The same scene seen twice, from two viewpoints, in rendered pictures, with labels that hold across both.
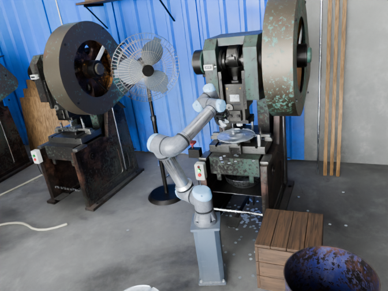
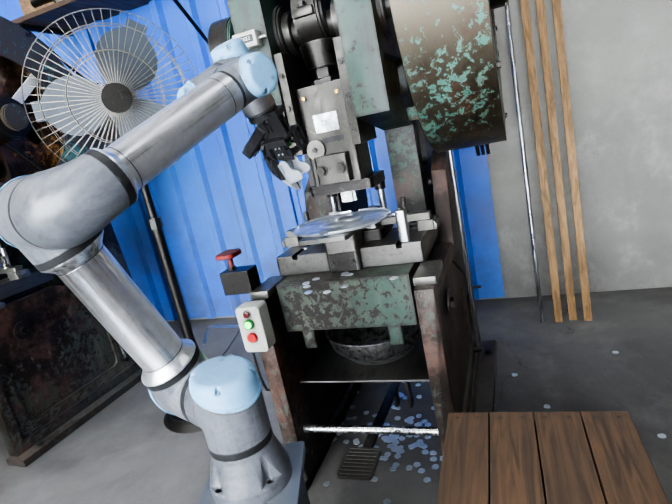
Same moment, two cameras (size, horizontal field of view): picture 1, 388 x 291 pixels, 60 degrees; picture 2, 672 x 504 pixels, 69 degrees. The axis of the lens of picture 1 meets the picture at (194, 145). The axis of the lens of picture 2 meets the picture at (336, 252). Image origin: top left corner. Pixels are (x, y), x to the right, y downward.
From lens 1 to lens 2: 1.22 m
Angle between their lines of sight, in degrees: 9
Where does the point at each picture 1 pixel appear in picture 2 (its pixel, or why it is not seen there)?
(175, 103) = (230, 212)
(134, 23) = not seen: hidden behind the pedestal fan
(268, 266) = not seen: outside the picture
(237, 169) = (354, 311)
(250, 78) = (358, 51)
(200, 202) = (217, 419)
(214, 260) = not seen: outside the picture
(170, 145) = (42, 190)
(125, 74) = (63, 112)
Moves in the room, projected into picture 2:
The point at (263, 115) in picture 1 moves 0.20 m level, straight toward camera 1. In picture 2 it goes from (407, 175) to (410, 182)
